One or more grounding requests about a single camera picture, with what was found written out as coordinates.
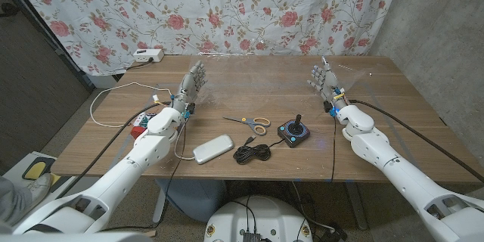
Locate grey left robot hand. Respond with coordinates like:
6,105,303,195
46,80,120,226
170,60,208,113

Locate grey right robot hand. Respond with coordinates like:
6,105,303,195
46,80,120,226
306,55,351,113

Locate grey orange handled scissors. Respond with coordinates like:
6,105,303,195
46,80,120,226
222,116,271,137

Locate transparent cling film sheet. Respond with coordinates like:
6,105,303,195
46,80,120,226
187,53,367,114

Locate white power strip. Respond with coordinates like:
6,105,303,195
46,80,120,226
132,48,165,64

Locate black joystick controller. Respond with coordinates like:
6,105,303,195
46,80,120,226
277,113,312,149

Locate colourful electronic circuit kit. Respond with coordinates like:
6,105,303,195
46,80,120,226
130,111,158,141

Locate floral backdrop cloth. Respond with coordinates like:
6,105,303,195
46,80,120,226
5,0,405,76

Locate white table leg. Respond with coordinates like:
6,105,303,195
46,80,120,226
152,188,167,224

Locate grey table leg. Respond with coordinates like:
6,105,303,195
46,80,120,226
343,181,368,231

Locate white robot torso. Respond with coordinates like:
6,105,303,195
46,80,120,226
203,195,314,242

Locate black floor adapter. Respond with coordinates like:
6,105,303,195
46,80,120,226
321,226,349,242

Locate yellow black foot pedal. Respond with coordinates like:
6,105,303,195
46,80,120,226
48,173,75,194
21,157,57,182

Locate grey finned box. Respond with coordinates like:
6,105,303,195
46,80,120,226
241,230,262,242

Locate white sneaker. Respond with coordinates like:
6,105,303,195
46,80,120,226
26,172,54,208

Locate white floor platform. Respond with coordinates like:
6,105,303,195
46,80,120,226
0,150,109,235

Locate grey trouser leg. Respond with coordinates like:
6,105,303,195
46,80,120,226
0,175,35,227

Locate thin black left wrist cable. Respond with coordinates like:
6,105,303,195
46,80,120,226
100,119,188,232

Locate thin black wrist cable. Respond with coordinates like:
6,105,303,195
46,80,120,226
100,119,188,232
330,116,338,182

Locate black power strip cord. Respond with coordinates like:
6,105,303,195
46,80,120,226
126,57,155,71

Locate thin white cable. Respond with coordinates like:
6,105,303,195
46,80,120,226
89,81,197,161

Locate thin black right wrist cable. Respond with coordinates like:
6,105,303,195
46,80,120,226
330,116,338,182

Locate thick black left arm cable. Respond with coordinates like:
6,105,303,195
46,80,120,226
55,101,173,200

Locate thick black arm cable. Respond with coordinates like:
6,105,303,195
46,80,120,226
347,99,484,185
55,101,173,200

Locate black coiled USB cable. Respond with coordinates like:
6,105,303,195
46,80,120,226
232,135,285,166

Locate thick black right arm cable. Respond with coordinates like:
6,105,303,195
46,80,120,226
347,99,484,185

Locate white floor cable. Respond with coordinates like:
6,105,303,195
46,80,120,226
293,181,336,232

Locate black frame bar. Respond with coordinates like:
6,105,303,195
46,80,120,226
0,0,95,92

